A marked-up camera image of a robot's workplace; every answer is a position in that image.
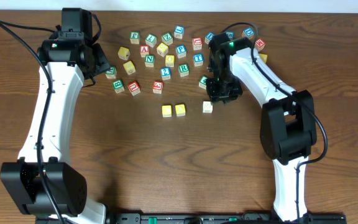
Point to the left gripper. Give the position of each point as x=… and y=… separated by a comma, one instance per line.
x=101, y=61

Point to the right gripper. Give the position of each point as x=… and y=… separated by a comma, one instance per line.
x=224, y=91

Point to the blue l block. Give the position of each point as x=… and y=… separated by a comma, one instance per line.
x=179, y=32
x=207, y=107

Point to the green R block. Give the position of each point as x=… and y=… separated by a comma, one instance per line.
x=183, y=70

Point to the yellow O block moved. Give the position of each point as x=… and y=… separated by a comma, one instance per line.
x=180, y=110

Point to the yellow C block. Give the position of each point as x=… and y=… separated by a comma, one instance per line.
x=166, y=111

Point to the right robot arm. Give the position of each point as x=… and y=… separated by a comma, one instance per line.
x=287, y=129

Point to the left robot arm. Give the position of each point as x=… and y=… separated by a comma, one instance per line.
x=41, y=182

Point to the green V block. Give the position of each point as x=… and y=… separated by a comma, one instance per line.
x=111, y=73

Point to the green 4 block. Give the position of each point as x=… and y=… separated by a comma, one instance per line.
x=202, y=82

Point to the yellow K block left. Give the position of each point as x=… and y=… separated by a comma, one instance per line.
x=123, y=53

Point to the yellow k block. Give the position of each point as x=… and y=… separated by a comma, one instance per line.
x=263, y=57
x=123, y=53

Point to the green B block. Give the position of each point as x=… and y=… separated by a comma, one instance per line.
x=118, y=86

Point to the yellow S block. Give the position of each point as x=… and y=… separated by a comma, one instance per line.
x=129, y=67

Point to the blue T block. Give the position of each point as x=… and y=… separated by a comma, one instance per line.
x=198, y=60

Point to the red U block bottom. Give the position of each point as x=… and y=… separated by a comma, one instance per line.
x=134, y=88

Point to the red u block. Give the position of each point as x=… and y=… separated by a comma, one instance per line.
x=197, y=43
x=134, y=88

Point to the green J block top left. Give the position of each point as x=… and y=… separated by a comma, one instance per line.
x=135, y=37

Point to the red A block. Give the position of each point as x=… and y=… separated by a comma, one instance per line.
x=144, y=50

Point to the yellow K block right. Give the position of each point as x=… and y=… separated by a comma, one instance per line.
x=263, y=57

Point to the green N block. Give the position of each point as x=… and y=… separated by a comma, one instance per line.
x=149, y=60

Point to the red U block top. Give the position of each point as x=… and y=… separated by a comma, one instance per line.
x=197, y=43

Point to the blue D block left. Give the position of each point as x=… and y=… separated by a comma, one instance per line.
x=208, y=37

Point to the blue d block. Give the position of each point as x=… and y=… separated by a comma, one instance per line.
x=208, y=37
x=248, y=32

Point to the blue 5 block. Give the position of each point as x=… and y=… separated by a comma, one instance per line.
x=230, y=34

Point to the red M block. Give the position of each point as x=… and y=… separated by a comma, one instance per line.
x=259, y=44

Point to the green 7 block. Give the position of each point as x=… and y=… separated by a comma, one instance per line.
x=151, y=40

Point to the blue P block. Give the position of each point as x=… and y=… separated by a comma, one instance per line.
x=181, y=51

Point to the blue D block right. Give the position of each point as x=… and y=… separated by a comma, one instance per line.
x=248, y=32

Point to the blue 2 block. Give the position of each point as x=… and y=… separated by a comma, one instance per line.
x=165, y=73

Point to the yellow O block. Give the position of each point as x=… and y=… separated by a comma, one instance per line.
x=170, y=61

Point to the yellow plain block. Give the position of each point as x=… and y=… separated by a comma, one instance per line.
x=162, y=49

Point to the green Z block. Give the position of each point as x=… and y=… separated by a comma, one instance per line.
x=167, y=38

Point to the blue L block top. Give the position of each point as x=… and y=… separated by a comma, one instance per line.
x=179, y=32

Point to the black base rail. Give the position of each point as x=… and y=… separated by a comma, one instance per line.
x=247, y=218

